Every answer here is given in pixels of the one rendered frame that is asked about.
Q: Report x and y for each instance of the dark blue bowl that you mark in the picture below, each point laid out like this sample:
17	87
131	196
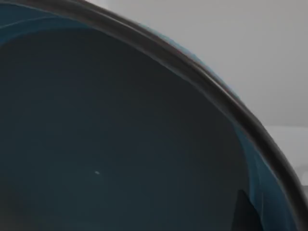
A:
125	115

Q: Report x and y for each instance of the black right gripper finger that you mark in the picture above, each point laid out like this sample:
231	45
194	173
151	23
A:
244	213

